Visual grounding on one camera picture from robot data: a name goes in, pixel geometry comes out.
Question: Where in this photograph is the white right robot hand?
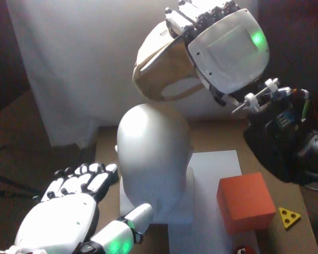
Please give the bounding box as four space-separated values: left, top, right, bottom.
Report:
165 0 270 106

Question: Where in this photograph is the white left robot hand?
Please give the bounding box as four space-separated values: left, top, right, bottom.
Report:
14 162 154 254

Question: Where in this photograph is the beige baseball cap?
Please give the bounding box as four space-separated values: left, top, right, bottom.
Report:
132 21 205 102

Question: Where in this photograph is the white mannequin head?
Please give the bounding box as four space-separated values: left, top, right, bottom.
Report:
114 103 196 225

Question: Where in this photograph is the large white paper sheet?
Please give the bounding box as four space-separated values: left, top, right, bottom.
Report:
168 150 260 254

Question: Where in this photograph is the orange cube block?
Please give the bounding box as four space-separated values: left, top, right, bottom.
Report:
216 172 277 235

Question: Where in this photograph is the white backdrop cloth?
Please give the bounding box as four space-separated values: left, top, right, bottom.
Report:
5 0 259 148

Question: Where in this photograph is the yellow triangle block with holes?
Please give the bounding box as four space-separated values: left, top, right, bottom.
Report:
278 206 302 230

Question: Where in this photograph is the dark red toy with eyes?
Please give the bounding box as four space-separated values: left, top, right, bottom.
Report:
234 245 257 254

